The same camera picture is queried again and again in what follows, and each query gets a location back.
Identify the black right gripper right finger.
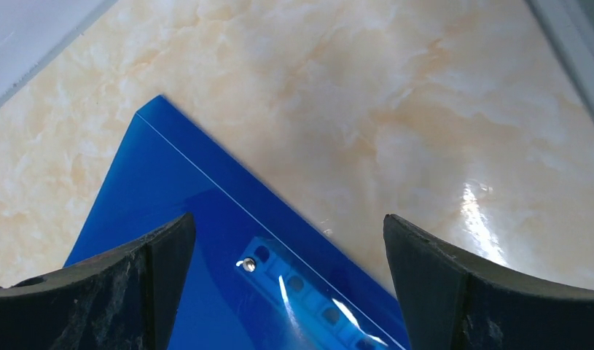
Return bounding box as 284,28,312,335
383,214,594,349

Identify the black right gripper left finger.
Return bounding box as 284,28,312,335
0,213,195,349

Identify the blue plastic file folder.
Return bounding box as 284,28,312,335
67,96,409,349

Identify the grey aluminium frame post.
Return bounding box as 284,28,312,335
526,0,594,123

